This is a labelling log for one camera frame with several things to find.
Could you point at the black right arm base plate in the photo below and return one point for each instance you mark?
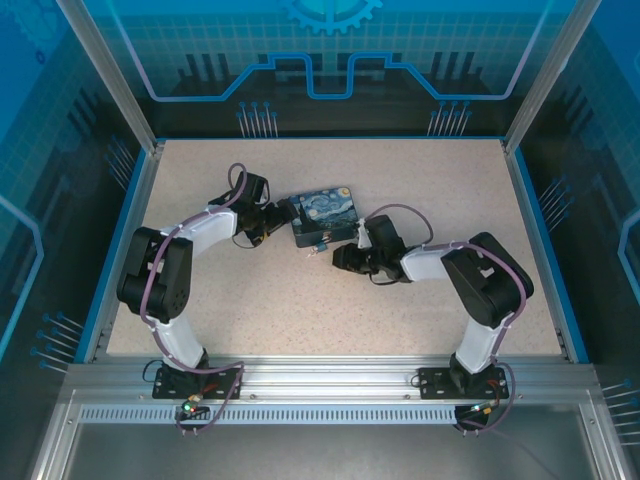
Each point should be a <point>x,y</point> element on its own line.
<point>435,382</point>

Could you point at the connector board with led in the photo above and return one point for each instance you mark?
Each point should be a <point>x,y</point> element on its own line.
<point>482,409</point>
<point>190,407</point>

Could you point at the aluminium left side rail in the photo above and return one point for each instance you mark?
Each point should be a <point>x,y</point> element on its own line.
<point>140,200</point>

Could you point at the aluminium left rear frame post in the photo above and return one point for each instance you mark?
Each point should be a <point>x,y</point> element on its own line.
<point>115,85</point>

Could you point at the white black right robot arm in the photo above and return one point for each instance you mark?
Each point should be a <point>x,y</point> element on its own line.
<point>477,345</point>

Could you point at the small silver key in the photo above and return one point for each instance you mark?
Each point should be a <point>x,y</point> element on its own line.
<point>312,252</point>

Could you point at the aluminium frame post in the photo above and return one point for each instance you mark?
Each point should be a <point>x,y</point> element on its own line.
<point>545,75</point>
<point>115,85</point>

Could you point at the aluminium front rail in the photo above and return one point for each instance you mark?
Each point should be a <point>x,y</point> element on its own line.
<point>325,375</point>

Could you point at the left connector board with LED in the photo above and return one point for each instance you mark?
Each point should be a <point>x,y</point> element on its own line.
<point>190,407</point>

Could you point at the metal tray panel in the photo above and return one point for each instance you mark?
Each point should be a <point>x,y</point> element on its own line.
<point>300,450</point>

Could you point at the right connector board with LED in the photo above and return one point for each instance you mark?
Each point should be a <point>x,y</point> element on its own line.
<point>482,409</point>

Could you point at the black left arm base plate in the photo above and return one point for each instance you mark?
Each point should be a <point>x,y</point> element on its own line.
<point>220,382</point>

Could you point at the dark box with starry print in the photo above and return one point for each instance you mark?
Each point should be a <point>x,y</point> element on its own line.
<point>325,207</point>

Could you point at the aluminium right rear frame post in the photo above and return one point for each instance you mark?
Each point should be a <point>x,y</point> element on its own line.
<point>545,75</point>

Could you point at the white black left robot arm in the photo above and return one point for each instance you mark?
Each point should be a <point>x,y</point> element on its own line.
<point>170,345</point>

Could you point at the aluminium rail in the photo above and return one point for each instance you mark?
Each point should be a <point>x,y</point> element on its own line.
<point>325,375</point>
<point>546,260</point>
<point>140,200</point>

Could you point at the aluminium right side rail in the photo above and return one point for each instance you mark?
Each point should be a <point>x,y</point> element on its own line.
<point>546,260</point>

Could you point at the small teal padlock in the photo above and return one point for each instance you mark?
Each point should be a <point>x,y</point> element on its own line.
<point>323,246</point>

